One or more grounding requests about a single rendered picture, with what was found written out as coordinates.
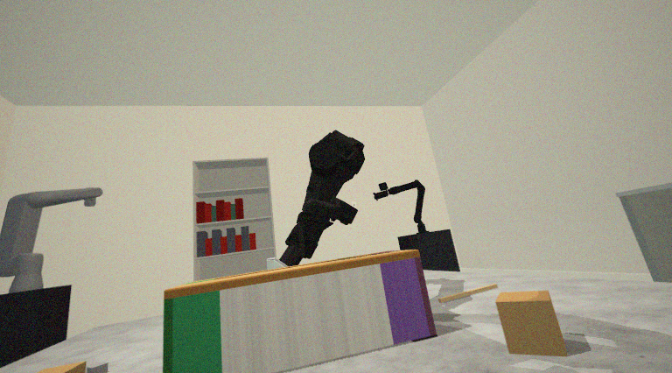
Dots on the tan wooden stick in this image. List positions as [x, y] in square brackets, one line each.
[463, 294]

